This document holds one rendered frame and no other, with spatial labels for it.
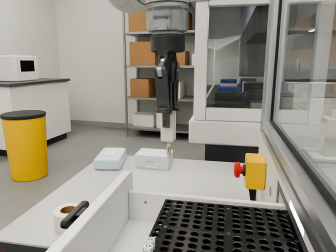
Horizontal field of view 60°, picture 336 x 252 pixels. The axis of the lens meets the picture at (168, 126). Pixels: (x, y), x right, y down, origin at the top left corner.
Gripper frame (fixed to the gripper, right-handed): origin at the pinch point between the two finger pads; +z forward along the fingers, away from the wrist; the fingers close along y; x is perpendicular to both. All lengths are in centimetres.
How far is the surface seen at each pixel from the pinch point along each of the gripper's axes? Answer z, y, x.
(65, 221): 8.3, 29.7, -7.1
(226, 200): 10.3, 12.8, 14.8
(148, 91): 30, -349, -134
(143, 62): -12, -348, -141
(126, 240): 15.9, 21.4, -1.5
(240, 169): 11.9, -8.0, 16.3
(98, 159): 19.6, -24.9, -33.5
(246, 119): 9, -56, 16
